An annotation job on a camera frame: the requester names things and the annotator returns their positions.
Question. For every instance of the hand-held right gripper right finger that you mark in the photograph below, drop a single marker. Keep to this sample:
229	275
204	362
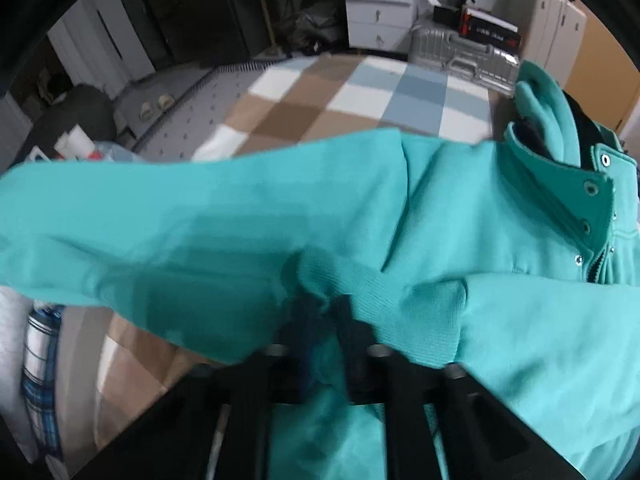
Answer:
350	340

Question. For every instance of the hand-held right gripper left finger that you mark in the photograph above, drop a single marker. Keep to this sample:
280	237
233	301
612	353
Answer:
304	340

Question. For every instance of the teal zip hooded jacket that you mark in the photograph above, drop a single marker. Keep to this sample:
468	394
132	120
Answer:
250	220

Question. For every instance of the checkered blanket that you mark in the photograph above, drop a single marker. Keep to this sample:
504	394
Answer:
320	105

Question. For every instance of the blue plaid cloth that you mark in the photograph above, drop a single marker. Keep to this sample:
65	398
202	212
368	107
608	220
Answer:
40	385

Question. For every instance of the clear bluish plastic bag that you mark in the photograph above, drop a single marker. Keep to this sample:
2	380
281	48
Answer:
112	152

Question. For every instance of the beige slipper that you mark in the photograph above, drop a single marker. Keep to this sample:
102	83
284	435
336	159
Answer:
146	111
165	102

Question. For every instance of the white bottle with red label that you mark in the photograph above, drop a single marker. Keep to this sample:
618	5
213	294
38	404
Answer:
75	142

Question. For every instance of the silver hard suitcase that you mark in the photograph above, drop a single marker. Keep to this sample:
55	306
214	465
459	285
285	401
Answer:
460	55

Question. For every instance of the black bag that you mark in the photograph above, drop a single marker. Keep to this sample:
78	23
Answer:
315	20

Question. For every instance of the dark round seat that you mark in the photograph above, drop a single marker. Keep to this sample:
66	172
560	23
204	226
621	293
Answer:
75	115

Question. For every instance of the white chest of drawers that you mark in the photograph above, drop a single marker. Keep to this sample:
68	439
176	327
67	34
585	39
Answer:
380	10

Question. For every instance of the black box with red print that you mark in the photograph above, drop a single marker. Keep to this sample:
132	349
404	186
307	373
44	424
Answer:
490	30

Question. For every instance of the white wardrobe doors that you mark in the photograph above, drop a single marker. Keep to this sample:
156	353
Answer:
95	45

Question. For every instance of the brown wooden door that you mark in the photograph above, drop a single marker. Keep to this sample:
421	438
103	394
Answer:
600	60

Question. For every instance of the white tall cabinet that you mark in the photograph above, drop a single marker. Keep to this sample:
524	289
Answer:
550	20

